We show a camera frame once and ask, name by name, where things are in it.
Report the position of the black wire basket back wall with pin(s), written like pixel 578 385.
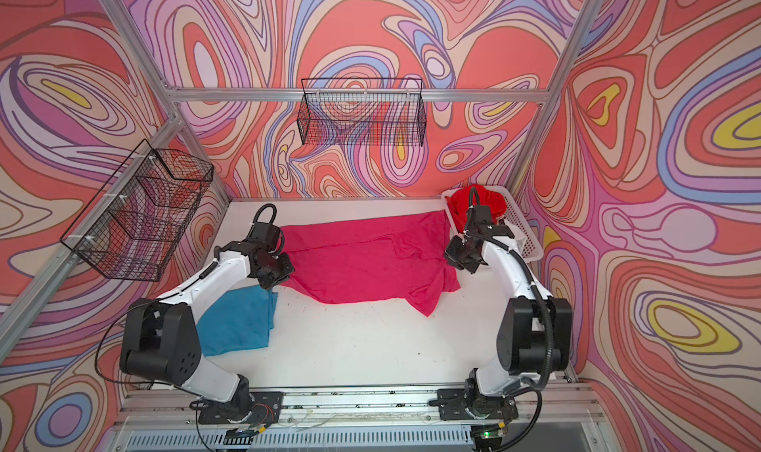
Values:
pixel 362 111

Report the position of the red t shirt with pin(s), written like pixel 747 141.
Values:
pixel 493 199

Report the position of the white plastic laundry basket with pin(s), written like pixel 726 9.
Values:
pixel 528 243

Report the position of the folded teal t shirt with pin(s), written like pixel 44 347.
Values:
pixel 241 320

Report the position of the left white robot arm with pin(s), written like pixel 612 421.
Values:
pixel 161 343

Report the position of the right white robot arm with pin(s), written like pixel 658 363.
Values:
pixel 534 337

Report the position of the black wire basket wall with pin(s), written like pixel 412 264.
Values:
pixel 134 223
pixel 362 111

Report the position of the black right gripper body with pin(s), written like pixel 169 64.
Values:
pixel 463 254

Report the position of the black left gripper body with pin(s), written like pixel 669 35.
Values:
pixel 278 269

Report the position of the black wire basket left wall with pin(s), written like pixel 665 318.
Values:
pixel 134 223

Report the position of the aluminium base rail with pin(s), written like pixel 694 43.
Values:
pixel 425 417

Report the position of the magenta t shirt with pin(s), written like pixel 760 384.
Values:
pixel 378 259

